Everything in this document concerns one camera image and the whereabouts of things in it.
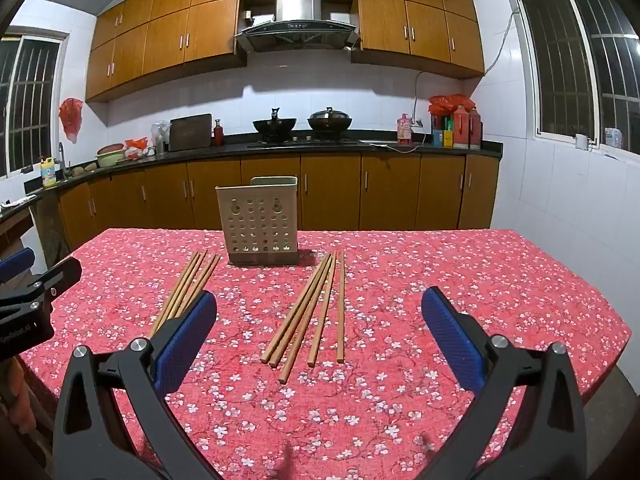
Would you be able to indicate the black kitchen counter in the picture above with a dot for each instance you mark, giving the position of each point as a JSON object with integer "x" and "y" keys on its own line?
{"x": 240, "y": 146}

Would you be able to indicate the gas stove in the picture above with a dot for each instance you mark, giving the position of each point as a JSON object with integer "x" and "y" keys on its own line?
{"x": 305, "y": 140}

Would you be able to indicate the yellow box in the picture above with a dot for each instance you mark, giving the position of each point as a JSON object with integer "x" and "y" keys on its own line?
{"x": 448, "y": 139}

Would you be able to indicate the clear plastic bottle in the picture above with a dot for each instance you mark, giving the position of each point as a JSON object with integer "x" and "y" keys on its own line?
{"x": 613, "y": 137}

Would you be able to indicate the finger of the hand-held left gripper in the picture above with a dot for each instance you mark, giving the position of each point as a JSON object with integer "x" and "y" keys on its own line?
{"x": 15, "y": 263}
{"x": 60, "y": 273}

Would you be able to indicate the pink bottle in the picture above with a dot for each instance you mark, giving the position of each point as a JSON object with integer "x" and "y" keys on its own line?
{"x": 404, "y": 131}

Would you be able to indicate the black lidded wok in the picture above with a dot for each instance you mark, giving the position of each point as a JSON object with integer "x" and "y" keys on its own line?
{"x": 329, "y": 121}

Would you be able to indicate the hanging red plastic bag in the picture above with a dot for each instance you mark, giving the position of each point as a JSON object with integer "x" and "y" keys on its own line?
{"x": 70, "y": 117}

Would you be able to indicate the orange plastic bag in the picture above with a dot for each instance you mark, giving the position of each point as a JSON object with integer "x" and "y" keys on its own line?
{"x": 136, "y": 149}

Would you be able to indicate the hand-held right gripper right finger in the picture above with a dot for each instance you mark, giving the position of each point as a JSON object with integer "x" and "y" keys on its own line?
{"x": 452, "y": 340}

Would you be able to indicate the wooden lower cabinets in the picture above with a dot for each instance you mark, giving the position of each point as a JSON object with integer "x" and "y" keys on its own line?
{"x": 330, "y": 190}

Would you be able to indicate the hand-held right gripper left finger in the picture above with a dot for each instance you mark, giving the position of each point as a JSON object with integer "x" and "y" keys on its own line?
{"x": 182, "y": 345}

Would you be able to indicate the dark cutting board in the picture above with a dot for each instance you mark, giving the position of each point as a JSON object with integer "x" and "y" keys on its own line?
{"x": 190, "y": 132}

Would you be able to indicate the red bottle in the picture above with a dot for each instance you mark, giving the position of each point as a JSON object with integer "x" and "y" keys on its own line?
{"x": 218, "y": 134}

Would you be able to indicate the small white device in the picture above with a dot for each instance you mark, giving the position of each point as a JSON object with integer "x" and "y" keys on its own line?
{"x": 582, "y": 141}

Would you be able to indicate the green box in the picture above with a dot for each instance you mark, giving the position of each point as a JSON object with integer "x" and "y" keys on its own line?
{"x": 448, "y": 124}

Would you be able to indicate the blue box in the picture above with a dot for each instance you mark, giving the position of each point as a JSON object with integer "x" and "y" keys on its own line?
{"x": 438, "y": 138}

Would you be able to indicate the beige perforated chopstick holder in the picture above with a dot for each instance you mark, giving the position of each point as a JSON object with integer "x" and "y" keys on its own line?
{"x": 257, "y": 220}

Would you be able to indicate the red floral tablecloth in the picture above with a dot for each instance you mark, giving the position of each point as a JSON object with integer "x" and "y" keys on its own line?
{"x": 380, "y": 410}

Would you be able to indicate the metal faucet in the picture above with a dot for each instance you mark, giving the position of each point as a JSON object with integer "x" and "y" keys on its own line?
{"x": 61, "y": 152}

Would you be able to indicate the barred window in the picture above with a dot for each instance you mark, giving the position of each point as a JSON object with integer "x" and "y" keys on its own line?
{"x": 27, "y": 105}
{"x": 575, "y": 60}

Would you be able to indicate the wooden upper cabinets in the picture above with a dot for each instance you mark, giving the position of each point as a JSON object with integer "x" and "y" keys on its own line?
{"x": 165, "y": 35}

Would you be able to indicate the steel range hood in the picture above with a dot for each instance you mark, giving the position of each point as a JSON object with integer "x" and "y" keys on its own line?
{"x": 297, "y": 27}

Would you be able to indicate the wooden cabinets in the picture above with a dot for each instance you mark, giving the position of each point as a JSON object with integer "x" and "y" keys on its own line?
{"x": 330, "y": 190}
{"x": 165, "y": 35}

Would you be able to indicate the yellow detergent bottle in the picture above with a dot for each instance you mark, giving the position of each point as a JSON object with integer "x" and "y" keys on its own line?
{"x": 48, "y": 174}

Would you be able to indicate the red box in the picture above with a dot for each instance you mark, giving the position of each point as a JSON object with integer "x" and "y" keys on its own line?
{"x": 475, "y": 130}
{"x": 461, "y": 127}

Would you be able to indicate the green basin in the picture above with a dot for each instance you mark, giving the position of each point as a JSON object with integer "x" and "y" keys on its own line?
{"x": 110, "y": 156}

